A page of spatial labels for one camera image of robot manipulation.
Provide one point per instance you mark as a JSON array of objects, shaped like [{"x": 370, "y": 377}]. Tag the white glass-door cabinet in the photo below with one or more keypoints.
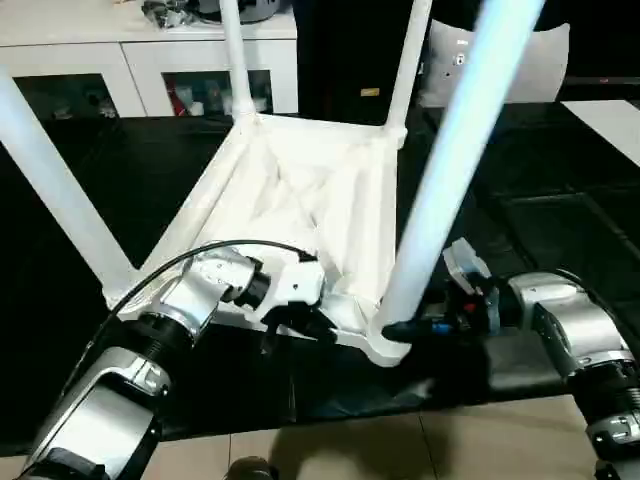
[{"x": 150, "y": 60}]

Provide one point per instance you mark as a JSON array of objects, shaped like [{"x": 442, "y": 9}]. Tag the grey helmet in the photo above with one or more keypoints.
[{"x": 260, "y": 10}]

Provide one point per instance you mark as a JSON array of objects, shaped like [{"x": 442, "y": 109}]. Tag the black work mat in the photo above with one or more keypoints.
[{"x": 550, "y": 200}]

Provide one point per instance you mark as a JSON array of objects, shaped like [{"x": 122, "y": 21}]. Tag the black box with yellow label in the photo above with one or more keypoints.
[{"x": 340, "y": 50}]

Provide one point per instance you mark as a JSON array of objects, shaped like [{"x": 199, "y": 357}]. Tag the white plastic table top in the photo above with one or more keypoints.
[{"x": 300, "y": 165}]

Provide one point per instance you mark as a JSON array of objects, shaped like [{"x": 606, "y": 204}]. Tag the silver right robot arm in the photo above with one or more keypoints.
[{"x": 575, "y": 320}]

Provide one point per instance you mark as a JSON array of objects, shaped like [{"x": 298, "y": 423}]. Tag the white plastic table leg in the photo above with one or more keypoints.
[
  {"x": 237, "y": 60},
  {"x": 450, "y": 150},
  {"x": 50, "y": 175},
  {"x": 407, "y": 65}
]

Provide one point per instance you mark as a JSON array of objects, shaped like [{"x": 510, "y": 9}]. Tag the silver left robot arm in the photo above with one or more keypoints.
[{"x": 210, "y": 280}]

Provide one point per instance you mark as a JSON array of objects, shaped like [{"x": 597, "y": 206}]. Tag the grey cushion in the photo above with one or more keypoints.
[{"x": 530, "y": 65}]

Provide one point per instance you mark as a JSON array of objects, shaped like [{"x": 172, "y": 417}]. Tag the white flat board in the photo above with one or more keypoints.
[{"x": 605, "y": 127}]

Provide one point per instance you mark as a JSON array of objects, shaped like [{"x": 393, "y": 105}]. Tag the red bottle behind glass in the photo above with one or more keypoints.
[{"x": 177, "y": 102}]

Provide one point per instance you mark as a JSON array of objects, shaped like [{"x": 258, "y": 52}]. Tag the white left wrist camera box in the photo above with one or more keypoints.
[{"x": 300, "y": 285}]

